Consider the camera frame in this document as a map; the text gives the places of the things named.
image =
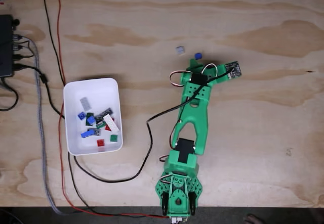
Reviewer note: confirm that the white plastic bin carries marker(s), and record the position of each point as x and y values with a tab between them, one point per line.
101	92

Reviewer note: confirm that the light grey two-by-four lego brick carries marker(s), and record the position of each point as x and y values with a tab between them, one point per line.
86	103

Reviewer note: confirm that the red two-by-four lego brick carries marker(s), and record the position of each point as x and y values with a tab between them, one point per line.
107	128

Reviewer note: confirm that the black usb hub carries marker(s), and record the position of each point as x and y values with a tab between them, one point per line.
5	47

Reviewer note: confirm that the dark green two-by-four lego brick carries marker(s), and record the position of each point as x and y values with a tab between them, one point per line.
89	114

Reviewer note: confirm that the white connector board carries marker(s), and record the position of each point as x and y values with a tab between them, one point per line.
177	220

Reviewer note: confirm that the light grey two-by-two lego brick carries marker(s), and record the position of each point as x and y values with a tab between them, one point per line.
180	50

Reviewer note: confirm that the blue two-by-four lego brick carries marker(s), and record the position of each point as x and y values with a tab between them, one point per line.
86	134

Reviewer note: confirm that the white two-by-four lego brick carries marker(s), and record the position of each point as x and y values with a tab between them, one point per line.
111	123

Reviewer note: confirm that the green two-by-two lego brick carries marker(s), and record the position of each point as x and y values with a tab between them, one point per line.
100	125
114	138

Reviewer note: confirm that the person's foot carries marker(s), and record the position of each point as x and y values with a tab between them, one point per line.
253	219

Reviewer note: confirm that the red two-by-two lego brick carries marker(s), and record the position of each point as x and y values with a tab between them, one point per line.
100	142

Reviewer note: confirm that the long dark grey lego brick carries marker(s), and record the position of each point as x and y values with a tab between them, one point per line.
108	111

